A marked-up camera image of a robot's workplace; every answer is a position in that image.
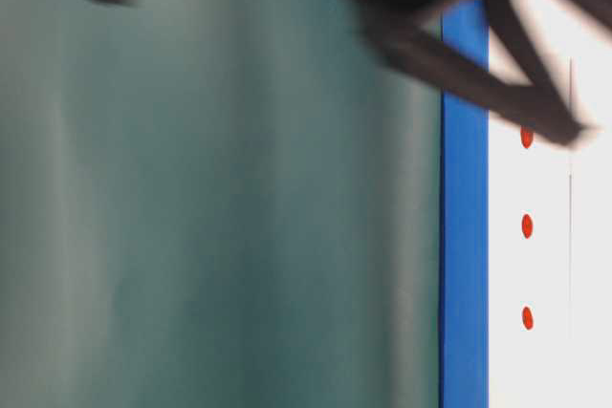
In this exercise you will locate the red dot mark one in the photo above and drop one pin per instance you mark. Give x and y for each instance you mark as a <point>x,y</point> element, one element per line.
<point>526,137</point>

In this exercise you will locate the red dot mark two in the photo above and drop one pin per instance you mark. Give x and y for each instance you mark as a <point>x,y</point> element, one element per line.
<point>527,226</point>

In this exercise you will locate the red dot mark three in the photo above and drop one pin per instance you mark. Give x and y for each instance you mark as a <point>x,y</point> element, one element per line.
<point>527,318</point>

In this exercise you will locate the white foam board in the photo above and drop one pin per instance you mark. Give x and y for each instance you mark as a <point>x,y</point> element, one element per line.
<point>563,272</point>

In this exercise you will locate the blue table mat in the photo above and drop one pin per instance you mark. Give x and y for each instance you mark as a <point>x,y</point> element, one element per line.
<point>464,243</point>

